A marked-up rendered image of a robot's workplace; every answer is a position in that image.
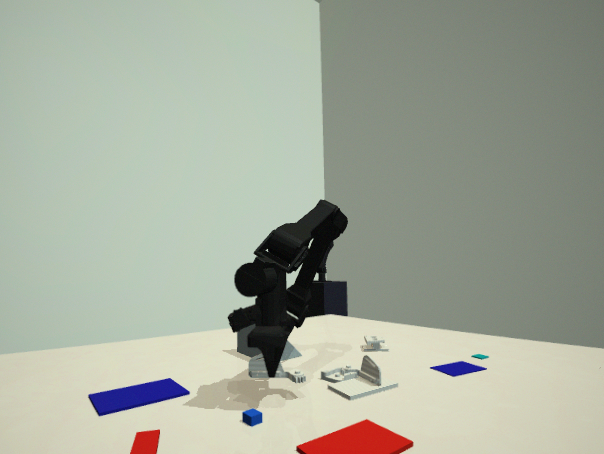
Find small blue cube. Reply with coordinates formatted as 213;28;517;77
242;408;262;427

